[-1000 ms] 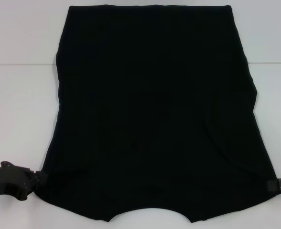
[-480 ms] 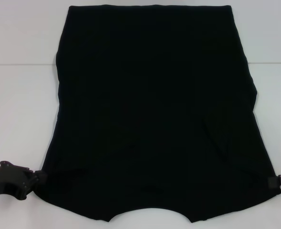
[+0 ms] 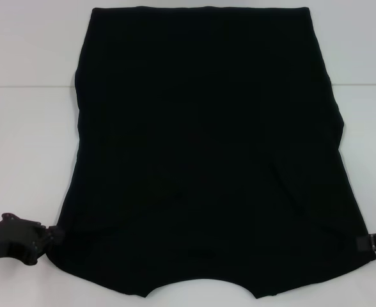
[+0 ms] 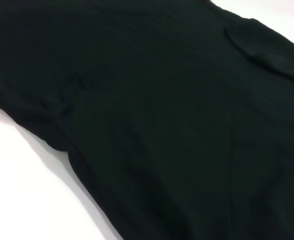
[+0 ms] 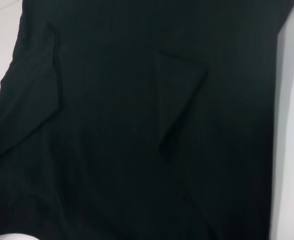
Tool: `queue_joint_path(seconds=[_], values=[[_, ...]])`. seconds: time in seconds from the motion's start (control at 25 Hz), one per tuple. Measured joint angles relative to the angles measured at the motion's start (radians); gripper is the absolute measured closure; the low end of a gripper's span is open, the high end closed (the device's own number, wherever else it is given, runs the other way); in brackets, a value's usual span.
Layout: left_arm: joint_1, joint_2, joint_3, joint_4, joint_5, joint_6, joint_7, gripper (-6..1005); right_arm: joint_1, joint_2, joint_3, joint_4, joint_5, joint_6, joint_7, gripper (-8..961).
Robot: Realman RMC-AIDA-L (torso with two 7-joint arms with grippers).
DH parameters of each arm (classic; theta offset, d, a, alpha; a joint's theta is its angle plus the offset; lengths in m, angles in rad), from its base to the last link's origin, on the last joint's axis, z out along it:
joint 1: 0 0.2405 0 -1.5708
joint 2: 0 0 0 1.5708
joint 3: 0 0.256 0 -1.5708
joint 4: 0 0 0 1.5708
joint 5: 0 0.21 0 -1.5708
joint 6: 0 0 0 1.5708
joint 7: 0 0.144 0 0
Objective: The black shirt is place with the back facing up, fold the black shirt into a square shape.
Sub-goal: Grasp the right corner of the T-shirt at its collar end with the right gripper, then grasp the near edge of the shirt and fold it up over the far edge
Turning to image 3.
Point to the black T-shirt with FREE print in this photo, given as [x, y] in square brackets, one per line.
[207, 128]

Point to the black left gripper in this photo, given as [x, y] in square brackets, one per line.
[12, 238]

